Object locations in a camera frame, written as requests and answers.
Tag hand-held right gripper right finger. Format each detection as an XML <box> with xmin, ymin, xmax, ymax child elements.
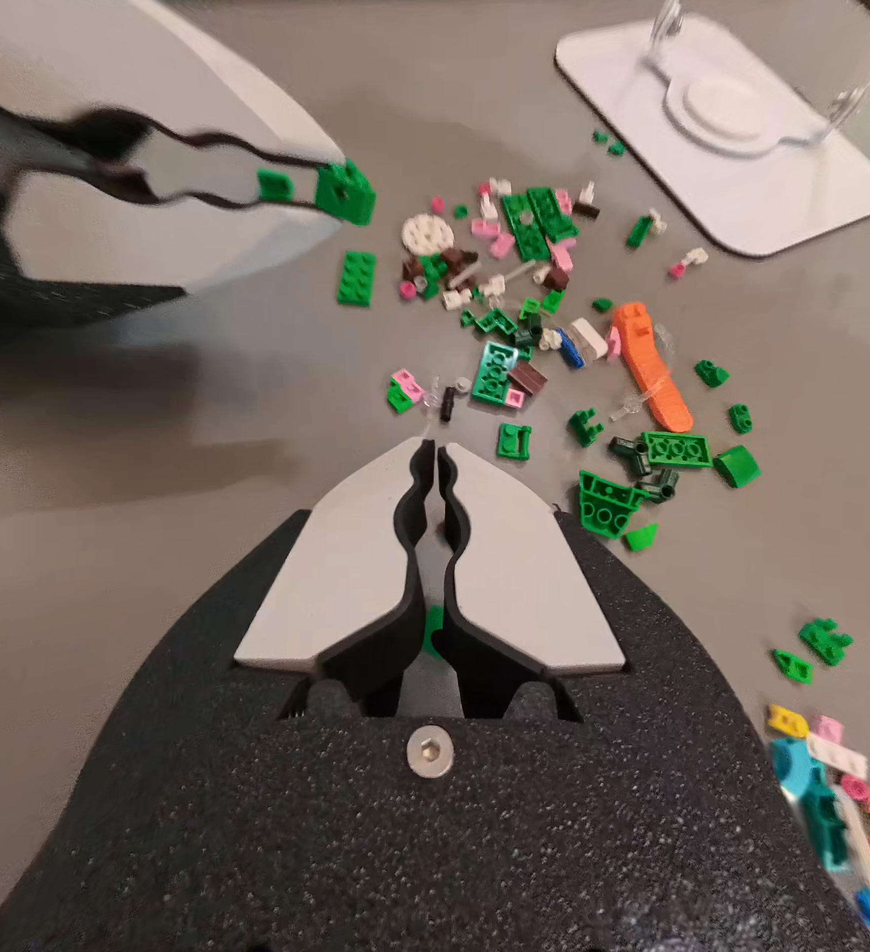
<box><xmin>435</xmin><ymin>444</ymin><xmax>627</xmax><ymax>719</ymax></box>

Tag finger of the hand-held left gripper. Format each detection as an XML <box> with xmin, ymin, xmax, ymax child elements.
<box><xmin>0</xmin><ymin>0</ymin><xmax>348</xmax><ymax>172</ymax></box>
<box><xmin>5</xmin><ymin>166</ymin><xmax>348</xmax><ymax>289</ymax></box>

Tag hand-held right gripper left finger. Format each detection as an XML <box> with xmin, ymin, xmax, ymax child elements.
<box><xmin>234</xmin><ymin>437</ymin><xmax>436</xmax><ymax>718</ymax></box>

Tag green square toy brick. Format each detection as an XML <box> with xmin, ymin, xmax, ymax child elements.
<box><xmin>314</xmin><ymin>160</ymin><xmax>377</xmax><ymax>227</ymax></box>

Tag pile of colourful toy bricks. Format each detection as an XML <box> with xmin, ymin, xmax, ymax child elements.
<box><xmin>765</xmin><ymin>643</ymin><xmax>870</xmax><ymax>952</ymax></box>

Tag orange brick separator tool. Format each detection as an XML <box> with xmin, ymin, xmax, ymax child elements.
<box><xmin>612</xmin><ymin>301</ymin><xmax>695</xmax><ymax>434</ymax></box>

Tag scatter of green toy bricks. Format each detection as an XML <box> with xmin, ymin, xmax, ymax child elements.
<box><xmin>256</xmin><ymin>130</ymin><xmax>856</xmax><ymax>687</ymax></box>

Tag white acrylic stand base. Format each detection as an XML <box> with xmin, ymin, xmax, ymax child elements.
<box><xmin>554</xmin><ymin>0</ymin><xmax>870</xmax><ymax>260</ymax></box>

